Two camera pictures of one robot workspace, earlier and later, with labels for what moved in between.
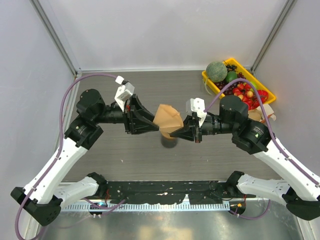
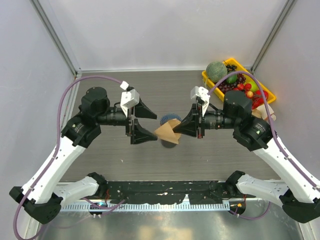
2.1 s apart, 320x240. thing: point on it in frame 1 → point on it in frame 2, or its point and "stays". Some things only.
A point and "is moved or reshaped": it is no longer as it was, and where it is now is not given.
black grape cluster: (231, 67) stays
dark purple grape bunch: (229, 90) stays
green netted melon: (216, 71) stays
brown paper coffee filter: (168, 119) is moved or reshaped
